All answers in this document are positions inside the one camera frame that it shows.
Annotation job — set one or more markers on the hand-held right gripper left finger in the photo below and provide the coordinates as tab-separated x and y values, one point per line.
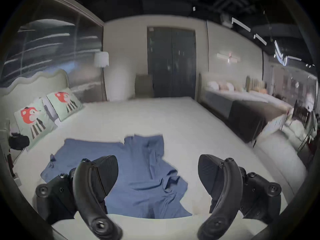
85	191

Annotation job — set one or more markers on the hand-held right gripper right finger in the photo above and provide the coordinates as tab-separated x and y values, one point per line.
225	191

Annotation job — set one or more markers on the blue garment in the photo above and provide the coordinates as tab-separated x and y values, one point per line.
142	174

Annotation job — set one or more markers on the bed with white sheet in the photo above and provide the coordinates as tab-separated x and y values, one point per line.
180	134

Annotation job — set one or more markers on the black device on stand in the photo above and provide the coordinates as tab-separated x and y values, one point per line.
18	141

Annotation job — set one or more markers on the bed with dark blanket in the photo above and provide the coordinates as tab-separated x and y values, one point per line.
240	106

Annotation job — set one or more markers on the fox print green pillow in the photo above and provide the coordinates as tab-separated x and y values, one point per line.
66	102
33	120

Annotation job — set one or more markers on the padded beige headboard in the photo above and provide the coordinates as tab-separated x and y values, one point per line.
32	84

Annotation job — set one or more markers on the beige upholstered chair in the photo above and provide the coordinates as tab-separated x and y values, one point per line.
143	85

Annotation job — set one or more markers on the white shade floor lamp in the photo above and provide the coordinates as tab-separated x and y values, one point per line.
102	66

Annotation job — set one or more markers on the dark double door wardrobe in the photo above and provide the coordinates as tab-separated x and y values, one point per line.
171	62

